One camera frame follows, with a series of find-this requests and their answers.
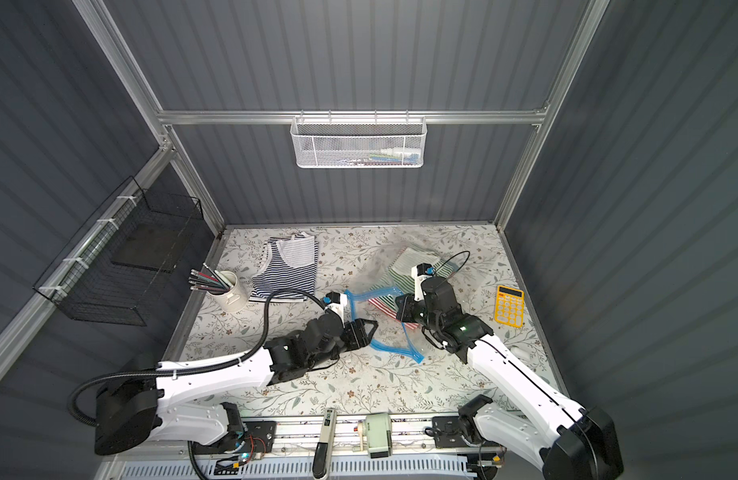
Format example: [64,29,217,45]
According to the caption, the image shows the white wire mesh basket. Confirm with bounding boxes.
[290,118,428,169]

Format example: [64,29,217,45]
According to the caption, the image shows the black wire mesh basket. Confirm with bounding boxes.
[34,181,204,327]

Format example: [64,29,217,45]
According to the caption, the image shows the white mug pen holder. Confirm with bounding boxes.
[211,270,249,315]

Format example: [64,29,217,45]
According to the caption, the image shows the pale green box device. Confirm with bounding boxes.
[356,413,392,459]

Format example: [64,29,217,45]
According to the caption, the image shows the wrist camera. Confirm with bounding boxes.
[323,292,351,323]
[411,263,435,302]

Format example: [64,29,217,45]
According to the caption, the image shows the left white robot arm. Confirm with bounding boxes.
[67,289,378,456]

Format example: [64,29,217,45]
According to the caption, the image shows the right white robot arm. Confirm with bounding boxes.
[396,264,624,479]

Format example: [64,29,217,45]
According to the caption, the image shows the markers in white basket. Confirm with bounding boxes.
[335,147,423,166]

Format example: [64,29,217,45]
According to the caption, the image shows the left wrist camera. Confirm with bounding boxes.
[323,292,351,323]

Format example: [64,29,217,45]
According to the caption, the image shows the clear vacuum bag blue zipper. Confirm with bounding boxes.
[345,235,488,364]

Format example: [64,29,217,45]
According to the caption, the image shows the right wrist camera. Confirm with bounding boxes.
[411,263,435,302]

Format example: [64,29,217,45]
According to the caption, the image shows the navy white striped tank top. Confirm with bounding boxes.
[249,232,319,302]

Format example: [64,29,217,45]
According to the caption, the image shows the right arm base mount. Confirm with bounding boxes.
[424,415,507,450]

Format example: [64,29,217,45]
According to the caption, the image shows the pens in mug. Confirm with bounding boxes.
[188,269,231,296]

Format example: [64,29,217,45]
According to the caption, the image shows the red white striped tank top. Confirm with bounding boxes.
[368,292,419,329]

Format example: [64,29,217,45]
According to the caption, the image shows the yellow calculator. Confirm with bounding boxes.
[494,285,525,328]

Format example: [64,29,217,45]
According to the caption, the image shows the green white striped tank top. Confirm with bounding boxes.
[389,247,459,293]

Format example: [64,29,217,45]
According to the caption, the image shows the black white handheld tool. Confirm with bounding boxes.
[311,408,338,480]

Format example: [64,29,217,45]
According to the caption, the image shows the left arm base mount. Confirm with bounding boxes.
[193,421,278,455]

